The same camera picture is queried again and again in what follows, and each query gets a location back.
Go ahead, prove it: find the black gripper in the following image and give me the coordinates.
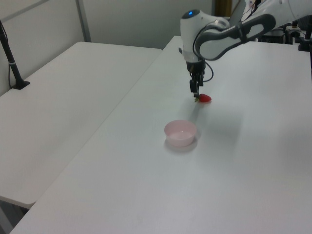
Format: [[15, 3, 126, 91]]
[[186, 59, 206, 98]]

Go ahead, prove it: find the red strawberry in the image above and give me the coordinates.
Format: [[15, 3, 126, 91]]
[[194, 93, 213, 103]]

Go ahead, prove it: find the pink plastic bowl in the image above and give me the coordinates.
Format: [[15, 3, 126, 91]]
[[164, 119, 198, 148]]

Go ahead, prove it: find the wooden board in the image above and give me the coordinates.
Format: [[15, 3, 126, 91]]
[[215, 0, 245, 18]]

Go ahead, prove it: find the black metal equipment block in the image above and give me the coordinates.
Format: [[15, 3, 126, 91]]
[[258, 21, 301, 45]]

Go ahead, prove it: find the white adjoining table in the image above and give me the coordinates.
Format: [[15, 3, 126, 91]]
[[0, 41, 163, 205]]

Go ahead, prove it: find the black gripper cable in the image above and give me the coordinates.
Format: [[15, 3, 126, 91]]
[[193, 20, 215, 83]]

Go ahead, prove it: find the black camera stand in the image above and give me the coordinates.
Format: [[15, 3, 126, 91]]
[[296, 14, 312, 52], [0, 19, 31, 90]]

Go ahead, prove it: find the grey metal partition post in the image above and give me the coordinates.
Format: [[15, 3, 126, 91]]
[[75, 0, 92, 42]]

